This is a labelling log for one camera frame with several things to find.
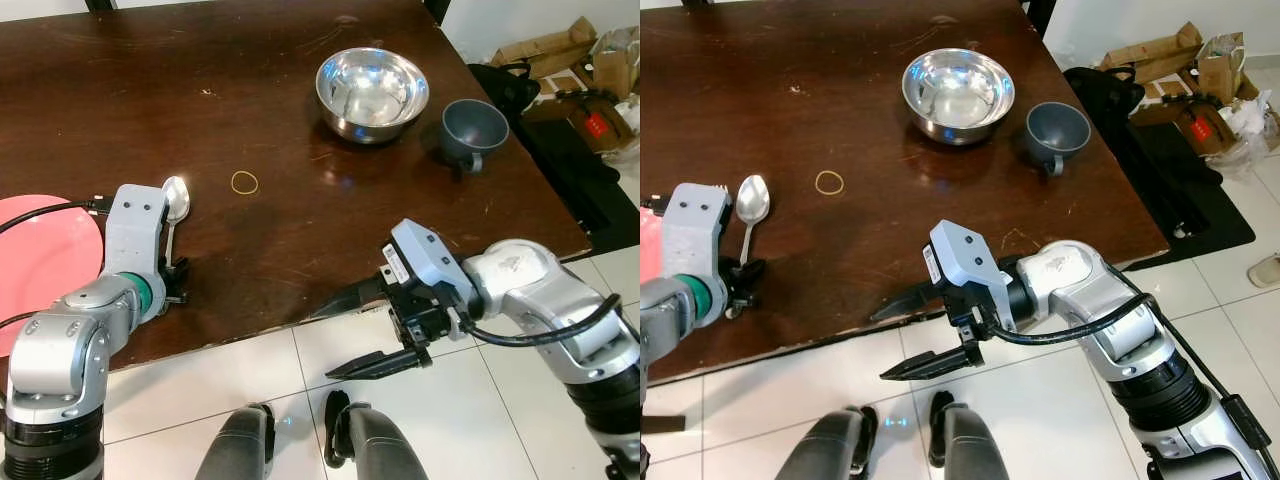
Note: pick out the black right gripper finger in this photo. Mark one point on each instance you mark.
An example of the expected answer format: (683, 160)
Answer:
(940, 362)
(358, 298)
(385, 363)
(910, 302)

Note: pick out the silver metal spoon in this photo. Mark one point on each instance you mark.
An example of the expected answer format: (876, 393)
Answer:
(752, 200)
(176, 198)

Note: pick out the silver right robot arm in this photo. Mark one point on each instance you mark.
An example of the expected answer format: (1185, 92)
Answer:
(540, 280)
(1090, 280)

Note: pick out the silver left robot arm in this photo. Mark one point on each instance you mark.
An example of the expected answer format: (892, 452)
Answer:
(665, 320)
(60, 350)

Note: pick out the grey robot right leg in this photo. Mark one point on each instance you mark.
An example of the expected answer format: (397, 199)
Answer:
(370, 445)
(970, 445)

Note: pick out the grey robot leg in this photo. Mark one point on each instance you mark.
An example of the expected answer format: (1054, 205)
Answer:
(970, 445)
(825, 445)
(370, 445)
(235, 445)

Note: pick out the pink plate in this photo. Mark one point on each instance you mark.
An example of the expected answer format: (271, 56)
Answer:
(40, 270)
(648, 250)

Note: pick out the yellow rubber band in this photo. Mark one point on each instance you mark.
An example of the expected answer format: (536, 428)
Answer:
(233, 183)
(817, 182)

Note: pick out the grey robot left leg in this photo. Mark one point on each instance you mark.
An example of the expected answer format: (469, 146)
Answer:
(235, 445)
(825, 445)

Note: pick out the grey cup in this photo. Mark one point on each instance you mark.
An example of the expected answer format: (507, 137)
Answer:
(1058, 130)
(475, 130)

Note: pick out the stainless steel bowl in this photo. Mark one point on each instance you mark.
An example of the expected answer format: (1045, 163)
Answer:
(370, 95)
(958, 95)

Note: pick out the black backpack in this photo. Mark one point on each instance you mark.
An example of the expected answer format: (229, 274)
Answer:
(1105, 90)
(505, 88)

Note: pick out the brown paper bag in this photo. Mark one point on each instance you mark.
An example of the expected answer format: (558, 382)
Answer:
(1222, 70)
(615, 65)

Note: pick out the dark table leg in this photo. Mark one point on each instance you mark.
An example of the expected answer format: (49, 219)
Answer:
(437, 10)
(1038, 15)

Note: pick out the brown cardboard box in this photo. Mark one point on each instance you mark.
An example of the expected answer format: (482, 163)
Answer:
(1150, 48)
(545, 45)

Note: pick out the beige slipper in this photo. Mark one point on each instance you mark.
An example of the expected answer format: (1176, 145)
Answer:
(1268, 272)

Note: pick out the white plastic bag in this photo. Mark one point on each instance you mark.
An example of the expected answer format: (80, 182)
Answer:
(1255, 115)

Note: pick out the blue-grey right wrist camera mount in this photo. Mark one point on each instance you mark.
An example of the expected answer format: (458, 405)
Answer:
(430, 260)
(965, 260)

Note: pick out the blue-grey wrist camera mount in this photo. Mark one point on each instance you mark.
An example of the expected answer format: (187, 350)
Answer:
(965, 260)
(695, 235)
(135, 235)
(430, 260)

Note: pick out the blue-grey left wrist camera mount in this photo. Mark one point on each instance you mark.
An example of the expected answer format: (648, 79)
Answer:
(135, 235)
(695, 235)

